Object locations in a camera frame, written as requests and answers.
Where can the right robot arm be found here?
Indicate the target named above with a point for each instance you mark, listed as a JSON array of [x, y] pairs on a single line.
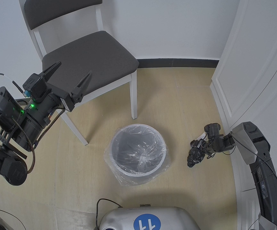
[[251, 138]]

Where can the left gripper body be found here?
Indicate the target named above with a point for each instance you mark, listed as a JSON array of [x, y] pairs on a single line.
[[57, 100]]

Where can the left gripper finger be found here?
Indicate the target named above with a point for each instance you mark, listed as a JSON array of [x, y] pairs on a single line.
[[79, 92], [51, 71]]

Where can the pale grey trash bin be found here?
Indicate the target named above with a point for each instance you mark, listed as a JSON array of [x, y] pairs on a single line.
[[126, 142]]

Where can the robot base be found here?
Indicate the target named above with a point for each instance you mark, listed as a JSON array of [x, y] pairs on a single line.
[[172, 219]]

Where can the clear plastic bag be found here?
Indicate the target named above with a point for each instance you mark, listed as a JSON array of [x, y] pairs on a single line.
[[167, 162]]

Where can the black plastic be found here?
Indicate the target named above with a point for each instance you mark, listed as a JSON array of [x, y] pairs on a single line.
[[194, 158]]

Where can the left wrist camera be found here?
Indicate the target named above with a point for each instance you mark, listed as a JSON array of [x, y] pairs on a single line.
[[37, 86]]

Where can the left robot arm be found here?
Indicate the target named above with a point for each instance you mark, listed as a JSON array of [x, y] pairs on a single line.
[[1, 104]]

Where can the white wardrobe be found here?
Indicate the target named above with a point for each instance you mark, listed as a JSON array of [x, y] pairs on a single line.
[[258, 56]]

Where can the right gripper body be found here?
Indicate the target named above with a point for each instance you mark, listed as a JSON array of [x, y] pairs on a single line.
[[202, 146]]

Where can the white chair grey cushions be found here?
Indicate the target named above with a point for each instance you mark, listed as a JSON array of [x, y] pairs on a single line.
[[88, 54]]

